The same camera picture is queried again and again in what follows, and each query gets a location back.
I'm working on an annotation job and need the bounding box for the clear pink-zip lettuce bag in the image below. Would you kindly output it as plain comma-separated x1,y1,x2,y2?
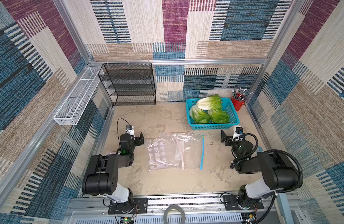
147,133,186,170

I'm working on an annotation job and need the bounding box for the grey tape roll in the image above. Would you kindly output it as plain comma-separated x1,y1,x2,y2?
163,205,187,224

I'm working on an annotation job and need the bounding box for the chinese cabbage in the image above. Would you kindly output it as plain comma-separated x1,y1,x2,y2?
207,109,229,124
189,105,210,124

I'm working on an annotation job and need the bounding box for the white mesh wall basket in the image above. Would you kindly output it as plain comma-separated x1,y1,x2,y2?
54,67,100,126

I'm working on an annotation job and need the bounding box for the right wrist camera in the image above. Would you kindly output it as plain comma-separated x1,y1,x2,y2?
233,126,243,142

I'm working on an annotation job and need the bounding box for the blue tape roll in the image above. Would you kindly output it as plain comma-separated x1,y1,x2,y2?
256,146,263,153

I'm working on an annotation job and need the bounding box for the teal plastic basket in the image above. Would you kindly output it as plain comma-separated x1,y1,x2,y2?
186,98,240,130

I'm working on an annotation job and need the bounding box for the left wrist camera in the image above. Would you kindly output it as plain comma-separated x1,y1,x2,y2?
125,124,135,139

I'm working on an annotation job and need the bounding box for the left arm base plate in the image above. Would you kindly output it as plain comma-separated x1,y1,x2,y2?
108,197,148,215

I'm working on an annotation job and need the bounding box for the black wire shelf rack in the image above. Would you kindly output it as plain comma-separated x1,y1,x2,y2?
99,63,157,106

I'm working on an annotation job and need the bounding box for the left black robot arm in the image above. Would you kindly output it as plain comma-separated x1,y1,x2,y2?
82,133,148,214

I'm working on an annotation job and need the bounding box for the clear blue-zip bag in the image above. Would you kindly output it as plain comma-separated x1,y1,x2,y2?
173,133,205,170

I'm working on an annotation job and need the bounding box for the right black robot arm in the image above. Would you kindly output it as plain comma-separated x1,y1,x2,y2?
220,126,304,211

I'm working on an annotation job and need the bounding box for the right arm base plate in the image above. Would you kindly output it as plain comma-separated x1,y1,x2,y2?
220,193,264,211

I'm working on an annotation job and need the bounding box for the red utensil cup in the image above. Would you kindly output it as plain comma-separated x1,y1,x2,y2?
231,93,245,112

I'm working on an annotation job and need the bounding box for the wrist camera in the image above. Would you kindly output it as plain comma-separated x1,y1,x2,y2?
125,124,135,139
233,126,243,142

